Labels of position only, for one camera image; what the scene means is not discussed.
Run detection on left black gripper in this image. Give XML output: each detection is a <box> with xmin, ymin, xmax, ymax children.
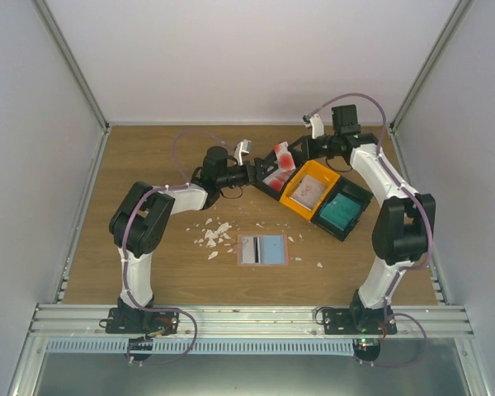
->
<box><xmin>218</xmin><ymin>158</ymin><xmax>278</xmax><ymax>189</ymax></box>

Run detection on white red card orange bin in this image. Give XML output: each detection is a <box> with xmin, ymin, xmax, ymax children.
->
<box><xmin>290</xmin><ymin>175</ymin><xmax>327</xmax><ymax>210</ymax></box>

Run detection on white card red blotches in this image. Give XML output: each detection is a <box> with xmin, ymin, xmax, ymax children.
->
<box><xmin>240</xmin><ymin>236</ymin><xmax>261</xmax><ymax>265</ymax></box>

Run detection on pink clear card holder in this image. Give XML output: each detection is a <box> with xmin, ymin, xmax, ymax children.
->
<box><xmin>233</xmin><ymin>234</ymin><xmax>289</xmax><ymax>266</ymax></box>

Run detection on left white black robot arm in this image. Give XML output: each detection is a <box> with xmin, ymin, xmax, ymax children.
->
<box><xmin>109</xmin><ymin>146</ymin><xmax>276</xmax><ymax>333</ymax></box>

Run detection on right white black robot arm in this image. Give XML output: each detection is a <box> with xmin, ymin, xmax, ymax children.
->
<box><xmin>297</xmin><ymin>105</ymin><xmax>436</xmax><ymax>334</ymax></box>

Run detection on white red cards far bin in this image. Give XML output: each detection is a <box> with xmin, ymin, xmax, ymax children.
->
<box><xmin>263</xmin><ymin>170</ymin><xmax>294</xmax><ymax>191</ymax></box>

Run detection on teal card stack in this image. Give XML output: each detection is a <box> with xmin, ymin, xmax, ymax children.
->
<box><xmin>319</xmin><ymin>193</ymin><xmax>361</xmax><ymax>231</ymax></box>

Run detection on black bin far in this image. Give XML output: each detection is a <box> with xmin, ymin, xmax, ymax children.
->
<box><xmin>254</xmin><ymin>154</ymin><xmax>301</xmax><ymax>201</ymax></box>

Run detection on black bin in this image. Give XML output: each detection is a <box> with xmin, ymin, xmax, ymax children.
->
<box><xmin>311</xmin><ymin>177</ymin><xmax>374</xmax><ymax>241</ymax></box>
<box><xmin>254</xmin><ymin>154</ymin><xmax>301</xmax><ymax>201</ymax></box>

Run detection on orange bin middle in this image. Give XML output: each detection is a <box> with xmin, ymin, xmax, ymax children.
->
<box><xmin>279</xmin><ymin>160</ymin><xmax>341</xmax><ymax>220</ymax></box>

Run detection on black bin near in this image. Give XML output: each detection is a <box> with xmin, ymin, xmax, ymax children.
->
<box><xmin>311</xmin><ymin>177</ymin><xmax>374</xmax><ymax>241</ymax></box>

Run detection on white paper scraps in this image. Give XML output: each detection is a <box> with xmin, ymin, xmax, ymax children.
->
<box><xmin>177</xmin><ymin>199</ymin><xmax>331</xmax><ymax>270</ymax></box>

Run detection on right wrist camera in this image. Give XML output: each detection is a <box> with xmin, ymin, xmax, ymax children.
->
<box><xmin>303</xmin><ymin>114</ymin><xmax>325</xmax><ymax>139</ymax></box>

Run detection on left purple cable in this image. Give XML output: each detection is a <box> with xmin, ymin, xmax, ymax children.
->
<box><xmin>120</xmin><ymin>130</ymin><xmax>238</xmax><ymax>314</ymax></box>

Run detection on purple cable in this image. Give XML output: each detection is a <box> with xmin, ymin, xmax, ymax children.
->
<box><xmin>304</xmin><ymin>92</ymin><xmax>435</xmax><ymax>318</ymax></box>
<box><xmin>120</xmin><ymin>130</ymin><xmax>238</xmax><ymax>314</ymax></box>

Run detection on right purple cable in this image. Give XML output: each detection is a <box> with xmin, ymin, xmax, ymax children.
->
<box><xmin>304</xmin><ymin>92</ymin><xmax>435</xmax><ymax>318</ymax></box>

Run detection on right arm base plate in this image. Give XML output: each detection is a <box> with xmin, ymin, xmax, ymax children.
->
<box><xmin>313</xmin><ymin>306</ymin><xmax>398</xmax><ymax>336</ymax></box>

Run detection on grey slotted cable duct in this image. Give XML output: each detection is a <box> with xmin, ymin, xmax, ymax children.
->
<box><xmin>46</xmin><ymin>337</ymin><xmax>354</xmax><ymax>356</ymax></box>

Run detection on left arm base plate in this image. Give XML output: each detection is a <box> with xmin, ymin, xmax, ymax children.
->
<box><xmin>99</xmin><ymin>306</ymin><xmax>179</xmax><ymax>335</ymax></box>

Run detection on aluminium mounting rail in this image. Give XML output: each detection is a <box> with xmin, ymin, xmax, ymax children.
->
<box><xmin>29</xmin><ymin>304</ymin><xmax>474</xmax><ymax>338</ymax></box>

